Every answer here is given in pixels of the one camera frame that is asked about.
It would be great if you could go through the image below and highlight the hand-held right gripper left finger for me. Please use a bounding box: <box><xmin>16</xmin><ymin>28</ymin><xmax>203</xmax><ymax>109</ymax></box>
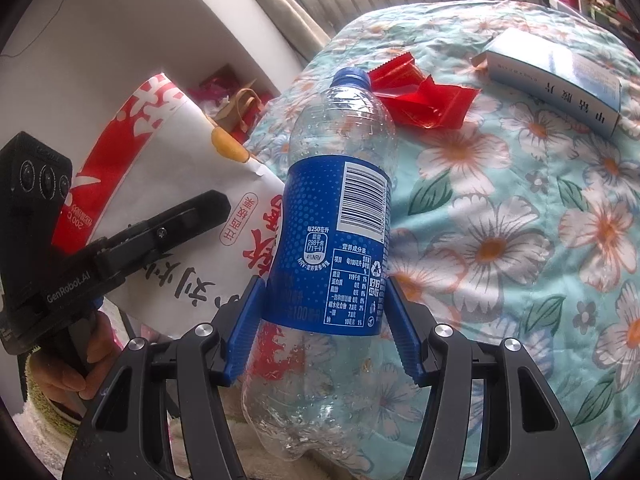
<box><xmin>60</xmin><ymin>275</ymin><xmax>266</xmax><ymax>480</ymax></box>

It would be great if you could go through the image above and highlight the clear plastic bottle blue label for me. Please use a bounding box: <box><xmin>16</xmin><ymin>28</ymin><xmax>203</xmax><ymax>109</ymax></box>
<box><xmin>241</xmin><ymin>66</ymin><xmax>399</xmax><ymax>463</ymax></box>

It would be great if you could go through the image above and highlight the beige curtain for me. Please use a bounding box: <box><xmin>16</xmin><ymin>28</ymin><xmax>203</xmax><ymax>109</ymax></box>
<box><xmin>220</xmin><ymin>0</ymin><xmax>331</xmax><ymax>68</ymax></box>

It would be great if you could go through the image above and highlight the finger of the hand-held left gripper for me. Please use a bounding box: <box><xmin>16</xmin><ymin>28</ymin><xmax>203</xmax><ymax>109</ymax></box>
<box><xmin>92</xmin><ymin>190</ymin><xmax>233</xmax><ymax>291</ymax></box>

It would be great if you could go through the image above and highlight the blue white medicine box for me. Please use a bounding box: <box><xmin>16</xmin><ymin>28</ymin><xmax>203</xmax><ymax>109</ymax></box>
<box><xmin>472</xmin><ymin>27</ymin><xmax>623</xmax><ymax>138</ymax></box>

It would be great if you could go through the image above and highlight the white red printed paper bag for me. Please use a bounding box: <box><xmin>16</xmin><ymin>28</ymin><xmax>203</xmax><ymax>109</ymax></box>
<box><xmin>50</xmin><ymin>72</ymin><xmax>296</xmax><ymax>386</ymax></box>

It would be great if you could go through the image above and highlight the tan paper bag with handles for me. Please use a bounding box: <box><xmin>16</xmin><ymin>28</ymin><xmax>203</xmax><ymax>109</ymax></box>
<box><xmin>207</xmin><ymin>89</ymin><xmax>272</xmax><ymax>137</ymax></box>

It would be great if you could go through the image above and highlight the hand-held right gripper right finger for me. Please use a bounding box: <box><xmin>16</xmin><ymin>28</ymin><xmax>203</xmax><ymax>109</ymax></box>
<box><xmin>384</xmin><ymin>275</ymin><xmax>593</xmax><ymax>480</ymax></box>

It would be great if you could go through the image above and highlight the red foil wrapper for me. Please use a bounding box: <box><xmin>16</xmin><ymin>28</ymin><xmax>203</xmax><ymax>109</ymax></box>
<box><xmin>369</xmin><ymin>57</ymin><xmax>482</xmax><ymax>131</ymax></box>

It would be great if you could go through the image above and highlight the floral teal blanket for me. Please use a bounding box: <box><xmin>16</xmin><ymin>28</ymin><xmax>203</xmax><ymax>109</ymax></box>
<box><xmin>245</xmin><ymin>0</ymin><xmax>640</xmax><ymax>461</ymax></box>

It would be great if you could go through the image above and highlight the person's left hand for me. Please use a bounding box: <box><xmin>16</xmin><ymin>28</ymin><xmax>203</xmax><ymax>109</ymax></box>
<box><xmin>30</xmin><ymin>310</ymin><xmax>123</xmax><ymax>413</ymax></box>

